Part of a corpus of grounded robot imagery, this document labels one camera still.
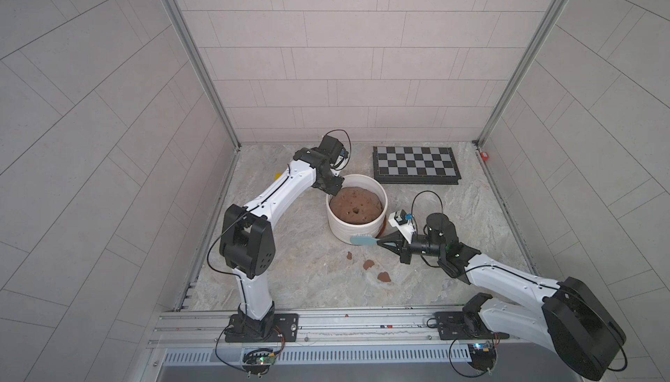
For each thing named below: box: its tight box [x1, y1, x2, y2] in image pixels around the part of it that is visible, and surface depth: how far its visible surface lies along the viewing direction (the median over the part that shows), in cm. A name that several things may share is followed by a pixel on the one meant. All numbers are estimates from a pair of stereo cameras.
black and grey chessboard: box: [372, 146, 462, 185], surface depth 107 cm
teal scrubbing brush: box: [349, 235, 381, 246], surface depth 79 cm
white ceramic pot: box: [326, 173, 390, 246], surface depth 86 cm
